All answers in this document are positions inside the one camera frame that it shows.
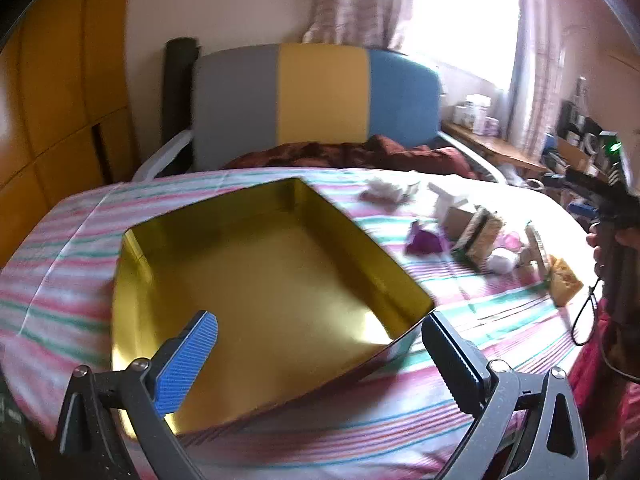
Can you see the person's red clothing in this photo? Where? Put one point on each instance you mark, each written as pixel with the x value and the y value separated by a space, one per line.
pixel 600 410

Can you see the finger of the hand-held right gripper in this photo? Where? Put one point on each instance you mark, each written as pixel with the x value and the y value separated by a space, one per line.
pixel 565 182
pixel 582 209

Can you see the striped tablecloth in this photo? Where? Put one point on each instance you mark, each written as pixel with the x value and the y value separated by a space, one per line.
pixel 75 270

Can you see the patterned curtain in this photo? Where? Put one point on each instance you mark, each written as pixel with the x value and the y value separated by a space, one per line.
pixel 535 85
pixel 350 0

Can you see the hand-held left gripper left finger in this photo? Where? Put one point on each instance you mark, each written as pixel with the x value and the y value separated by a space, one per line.
pixel 185 365

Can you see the dark red blanket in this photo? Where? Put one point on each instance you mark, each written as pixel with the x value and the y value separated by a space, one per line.
pixel 350 152

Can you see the cream carton box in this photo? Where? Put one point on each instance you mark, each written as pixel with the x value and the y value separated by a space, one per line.
pixel 447 202

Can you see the large white packet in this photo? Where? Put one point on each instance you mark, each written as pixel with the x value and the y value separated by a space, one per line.
pixel 385 188

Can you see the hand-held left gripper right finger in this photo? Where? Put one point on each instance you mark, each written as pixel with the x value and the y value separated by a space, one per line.
pixel 450 360

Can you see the gold tin box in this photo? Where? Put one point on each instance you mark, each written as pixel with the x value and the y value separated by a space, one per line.
pixel 275 270

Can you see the purple snack packet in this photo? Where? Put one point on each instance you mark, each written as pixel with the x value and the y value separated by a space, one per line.
pixel 425 242

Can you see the person's right hand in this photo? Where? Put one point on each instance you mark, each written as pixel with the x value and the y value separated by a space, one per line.
pixel 595 242

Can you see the pink snack packet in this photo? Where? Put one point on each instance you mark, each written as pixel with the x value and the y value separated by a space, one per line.
pixel 512 242

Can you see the small white packet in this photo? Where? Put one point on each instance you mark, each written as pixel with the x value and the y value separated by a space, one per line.
pixel 502 262

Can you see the person's right forearm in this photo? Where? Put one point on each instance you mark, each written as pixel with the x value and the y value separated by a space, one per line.
pixel 625 345

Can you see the grey yellow blue chair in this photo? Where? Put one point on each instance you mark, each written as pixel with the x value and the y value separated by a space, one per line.
pixel 320 90

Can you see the purple and white box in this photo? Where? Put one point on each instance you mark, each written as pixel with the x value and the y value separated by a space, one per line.
pixel 492 126

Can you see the white box with blue label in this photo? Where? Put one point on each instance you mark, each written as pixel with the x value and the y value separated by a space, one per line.
pixel 475 110

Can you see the dark cluttered items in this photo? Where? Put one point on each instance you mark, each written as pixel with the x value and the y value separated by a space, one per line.
pixel 575 125

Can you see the wooden wardrobe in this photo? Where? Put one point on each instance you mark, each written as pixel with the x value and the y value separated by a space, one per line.
pixel 50 85

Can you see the brown snack bar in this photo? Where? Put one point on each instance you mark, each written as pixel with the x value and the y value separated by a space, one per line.
pixel 487 237

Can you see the wooden side shelf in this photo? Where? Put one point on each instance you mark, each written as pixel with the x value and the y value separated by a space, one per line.
pixel 495 150

